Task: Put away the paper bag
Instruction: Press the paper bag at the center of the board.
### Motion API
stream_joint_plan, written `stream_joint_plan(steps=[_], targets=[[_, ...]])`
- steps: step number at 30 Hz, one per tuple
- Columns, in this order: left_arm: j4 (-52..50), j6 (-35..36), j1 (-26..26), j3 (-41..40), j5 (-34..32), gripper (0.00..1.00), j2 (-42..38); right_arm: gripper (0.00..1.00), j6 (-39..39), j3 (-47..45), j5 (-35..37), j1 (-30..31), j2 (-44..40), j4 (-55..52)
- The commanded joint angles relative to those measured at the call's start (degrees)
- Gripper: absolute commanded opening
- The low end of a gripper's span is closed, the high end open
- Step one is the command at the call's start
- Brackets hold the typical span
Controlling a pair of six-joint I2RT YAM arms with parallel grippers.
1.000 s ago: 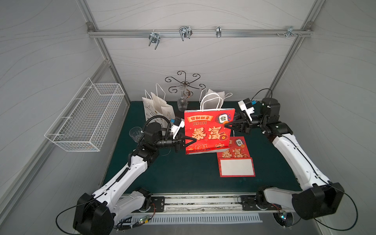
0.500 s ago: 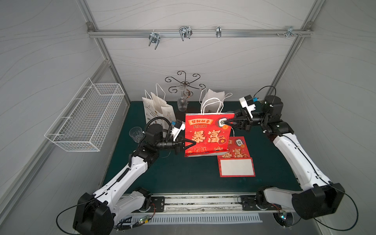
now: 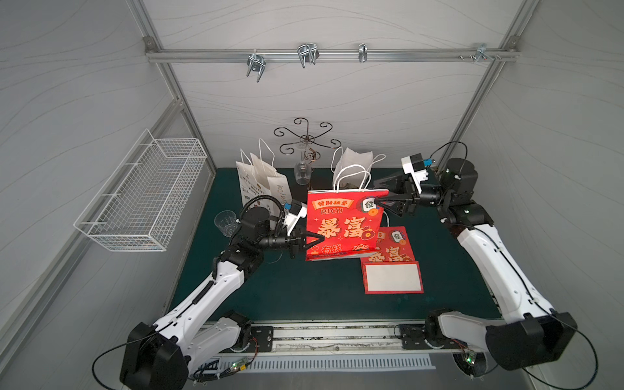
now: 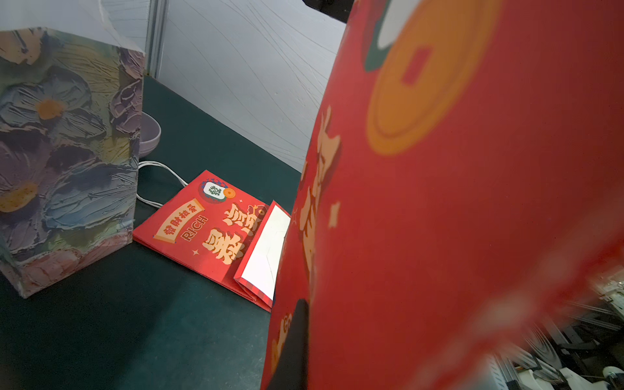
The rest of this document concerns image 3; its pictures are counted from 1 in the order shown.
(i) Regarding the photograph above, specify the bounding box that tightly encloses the red RICH paper bag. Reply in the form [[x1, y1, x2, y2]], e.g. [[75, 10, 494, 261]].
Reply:
[[361, 227, 424, 295]]

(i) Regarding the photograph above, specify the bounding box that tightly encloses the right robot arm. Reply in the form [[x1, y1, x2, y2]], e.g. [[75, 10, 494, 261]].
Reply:
[[374, 154, 577, 371]]

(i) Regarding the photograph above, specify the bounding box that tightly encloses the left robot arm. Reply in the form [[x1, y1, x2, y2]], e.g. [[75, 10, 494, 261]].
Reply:
[[120, 197, 325, 389]]

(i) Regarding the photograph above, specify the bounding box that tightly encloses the floral print paper bag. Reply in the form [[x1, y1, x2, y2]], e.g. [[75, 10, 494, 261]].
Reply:
[[331, 146, 386, 189]]

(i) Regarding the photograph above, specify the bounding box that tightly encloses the white printed paper bag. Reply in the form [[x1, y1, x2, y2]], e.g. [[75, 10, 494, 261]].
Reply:
[[236, 138, 293, 205]]

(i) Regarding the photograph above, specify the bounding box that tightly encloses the green felt table mat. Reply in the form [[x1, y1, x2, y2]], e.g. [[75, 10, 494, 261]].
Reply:
[[170, 168, 501, 322]]

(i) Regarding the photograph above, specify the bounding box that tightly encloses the clear wine glass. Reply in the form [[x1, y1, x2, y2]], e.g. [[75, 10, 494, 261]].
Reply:
[[294, 142, 312, 186]]

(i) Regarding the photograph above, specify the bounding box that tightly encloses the clear glass tumbler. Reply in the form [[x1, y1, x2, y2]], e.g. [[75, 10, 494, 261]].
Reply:
[[214, 210, 239, 238]]

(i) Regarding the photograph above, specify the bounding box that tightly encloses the black metal cup tree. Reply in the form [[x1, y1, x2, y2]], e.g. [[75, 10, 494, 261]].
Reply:
[[273, 117, 342, 191]]

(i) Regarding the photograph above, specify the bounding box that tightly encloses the metal hook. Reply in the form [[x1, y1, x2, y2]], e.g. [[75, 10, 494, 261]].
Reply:
[[246, 51, 267, 83], [297, 43, 319, 68], [358, 43, 368, 63], [458, 43, 501, 64]]

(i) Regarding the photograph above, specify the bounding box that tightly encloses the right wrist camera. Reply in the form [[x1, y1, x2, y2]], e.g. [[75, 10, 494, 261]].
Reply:
[[401, 154, 434, 195]]

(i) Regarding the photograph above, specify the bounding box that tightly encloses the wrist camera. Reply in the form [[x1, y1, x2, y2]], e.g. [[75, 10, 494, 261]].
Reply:
[[283, 200, 307, 237], [401, 154, 434, 195]]

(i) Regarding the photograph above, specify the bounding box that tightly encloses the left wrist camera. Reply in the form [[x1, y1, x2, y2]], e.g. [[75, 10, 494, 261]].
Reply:
[[283, 200, 307, 237]]

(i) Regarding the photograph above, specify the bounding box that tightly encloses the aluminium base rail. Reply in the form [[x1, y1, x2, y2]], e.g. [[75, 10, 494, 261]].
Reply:
[[194, 318, 510, 359]]

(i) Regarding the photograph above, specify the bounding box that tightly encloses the slotted cable duct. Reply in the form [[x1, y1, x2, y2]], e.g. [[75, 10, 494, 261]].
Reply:
[[243, 353, 436, 374]]

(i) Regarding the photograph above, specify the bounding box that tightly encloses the white wire wall basket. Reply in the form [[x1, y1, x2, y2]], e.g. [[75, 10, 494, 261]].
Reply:
[[73, 129, 207, 253]]

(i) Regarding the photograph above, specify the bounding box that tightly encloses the aluminium top rail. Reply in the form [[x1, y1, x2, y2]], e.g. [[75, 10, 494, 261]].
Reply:
[[146, 46, 520, 63]]

